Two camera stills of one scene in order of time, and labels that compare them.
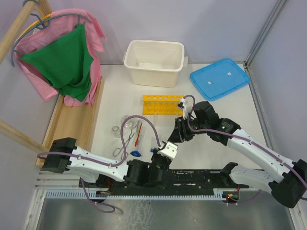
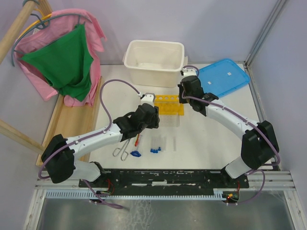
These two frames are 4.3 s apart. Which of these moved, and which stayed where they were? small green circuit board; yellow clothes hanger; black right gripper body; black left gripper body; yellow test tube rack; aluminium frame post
Moved: black left gripper body; black right gripper body
Stayed: yellow clothes hanger; small green circuit board; aluminium frame post; yellow test tube rack
